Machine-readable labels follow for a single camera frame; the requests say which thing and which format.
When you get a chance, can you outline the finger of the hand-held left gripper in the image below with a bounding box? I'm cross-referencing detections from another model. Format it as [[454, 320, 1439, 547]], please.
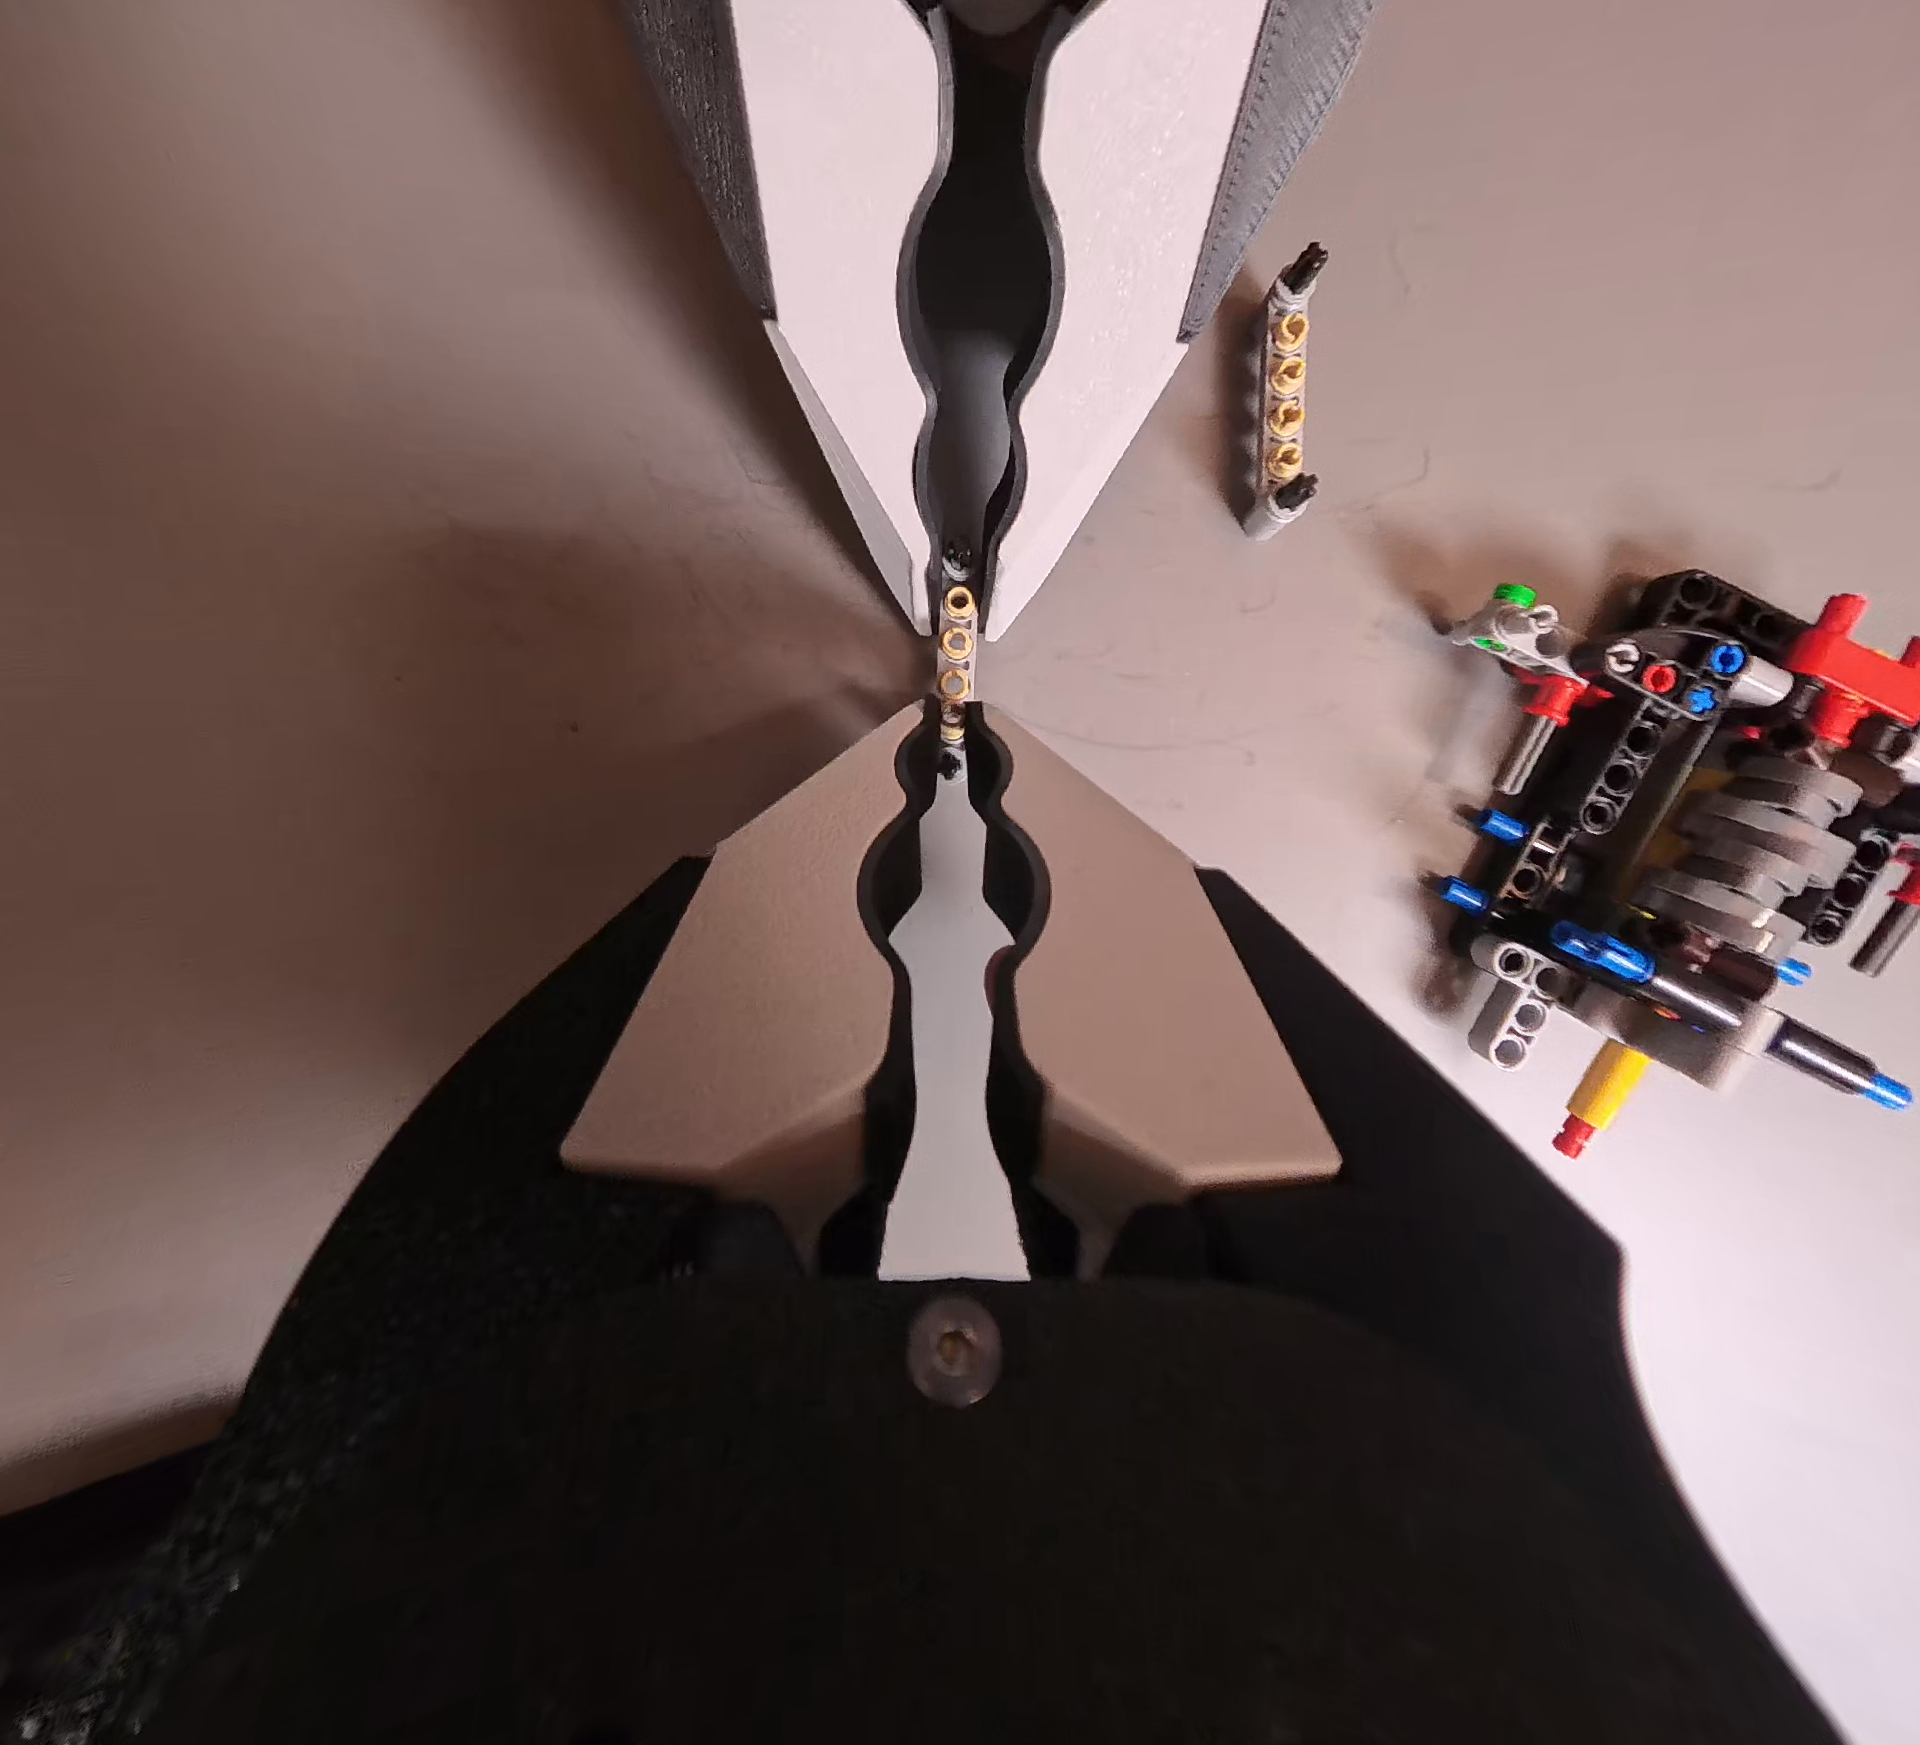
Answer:
[[718, 0, 961, 637], [981, 0, 1285, 644]]

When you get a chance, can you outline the lego car chassis assembly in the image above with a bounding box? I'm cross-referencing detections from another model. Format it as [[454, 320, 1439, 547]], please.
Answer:
[[1426, 571, 1920, 1162]]

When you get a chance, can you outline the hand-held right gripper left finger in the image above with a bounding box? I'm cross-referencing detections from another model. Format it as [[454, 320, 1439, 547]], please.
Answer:
[[559, 703, 945, 1275]]

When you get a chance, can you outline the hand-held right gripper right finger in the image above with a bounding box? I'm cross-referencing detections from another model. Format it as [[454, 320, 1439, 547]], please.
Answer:
[[963, 709, 1345, 1270]]

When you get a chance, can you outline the grey lego beam frame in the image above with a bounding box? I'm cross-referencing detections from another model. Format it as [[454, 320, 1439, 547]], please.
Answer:
[[933, 544, 988, 786], [1242, 245, 1334, 538]]

